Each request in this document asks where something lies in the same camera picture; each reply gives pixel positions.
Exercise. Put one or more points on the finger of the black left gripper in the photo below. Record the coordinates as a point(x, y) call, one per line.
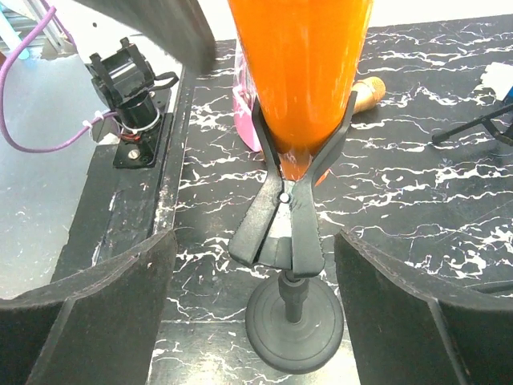
point(180, 28)

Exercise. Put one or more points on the black round-base shock-mount stand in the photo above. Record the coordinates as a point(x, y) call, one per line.
point(293, 320)

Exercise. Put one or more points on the pink box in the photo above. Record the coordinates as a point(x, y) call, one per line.
point(244, 94)

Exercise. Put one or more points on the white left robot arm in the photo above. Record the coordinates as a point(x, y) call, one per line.
point(125, 80)

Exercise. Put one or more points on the black tripod mic stand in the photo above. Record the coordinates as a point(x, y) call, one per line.
point(486, 122)

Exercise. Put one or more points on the gold microphone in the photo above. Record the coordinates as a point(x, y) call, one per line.
point(370, 92)

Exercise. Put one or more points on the orange microphone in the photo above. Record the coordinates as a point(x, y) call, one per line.
point(303, 57)

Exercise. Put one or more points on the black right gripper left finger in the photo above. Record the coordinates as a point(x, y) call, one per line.
point(98, 326)

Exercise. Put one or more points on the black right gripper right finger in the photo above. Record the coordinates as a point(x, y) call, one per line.
point(409, 327)

